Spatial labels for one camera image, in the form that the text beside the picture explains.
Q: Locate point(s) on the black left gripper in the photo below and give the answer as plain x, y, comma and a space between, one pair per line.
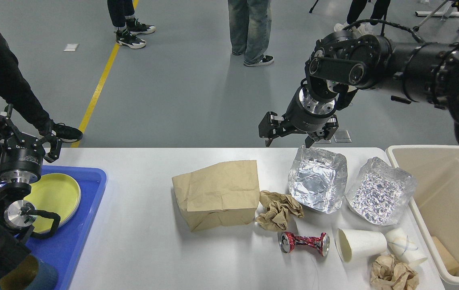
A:
24, 164

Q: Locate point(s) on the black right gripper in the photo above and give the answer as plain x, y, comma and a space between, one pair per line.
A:
305, 114

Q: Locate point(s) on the yellow plate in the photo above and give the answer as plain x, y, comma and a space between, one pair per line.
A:
45, 193

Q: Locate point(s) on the brown paper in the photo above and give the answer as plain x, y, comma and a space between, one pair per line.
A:
279, 208

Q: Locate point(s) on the brown paper bag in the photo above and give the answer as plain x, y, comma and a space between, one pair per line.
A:
224, 194

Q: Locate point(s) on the teal mug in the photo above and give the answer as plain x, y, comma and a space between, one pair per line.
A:
31, 274

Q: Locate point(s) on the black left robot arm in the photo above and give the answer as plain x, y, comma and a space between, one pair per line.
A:
19, 219

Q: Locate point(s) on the crumpled paper under arm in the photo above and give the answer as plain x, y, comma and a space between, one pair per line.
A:
388, 273

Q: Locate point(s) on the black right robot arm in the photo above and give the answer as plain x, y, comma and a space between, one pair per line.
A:
342, 64

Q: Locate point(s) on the silver foil bag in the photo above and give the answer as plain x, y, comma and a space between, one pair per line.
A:
318, 179

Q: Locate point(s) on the pink plate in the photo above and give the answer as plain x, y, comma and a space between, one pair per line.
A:
70, 197

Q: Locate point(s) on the crushed red can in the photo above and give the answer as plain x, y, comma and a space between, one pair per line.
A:
288, 241

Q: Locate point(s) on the person in grey jeans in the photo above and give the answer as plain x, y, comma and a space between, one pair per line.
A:
249, 25

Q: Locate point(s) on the blue plastic tray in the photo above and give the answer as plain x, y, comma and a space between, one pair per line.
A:
63, 249

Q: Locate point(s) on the crushed white paper cup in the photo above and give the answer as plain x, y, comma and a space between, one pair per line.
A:
404, 248

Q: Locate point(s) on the person with black green sneakers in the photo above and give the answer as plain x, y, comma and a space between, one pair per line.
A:
126, 24

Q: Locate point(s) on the beige plastic bin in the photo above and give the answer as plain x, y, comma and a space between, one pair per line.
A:
435, 203

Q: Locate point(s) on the wheeled chair base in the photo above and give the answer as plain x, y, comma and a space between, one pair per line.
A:
451, 12

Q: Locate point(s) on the brown box in bin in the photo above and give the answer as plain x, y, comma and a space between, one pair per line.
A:
450, 263

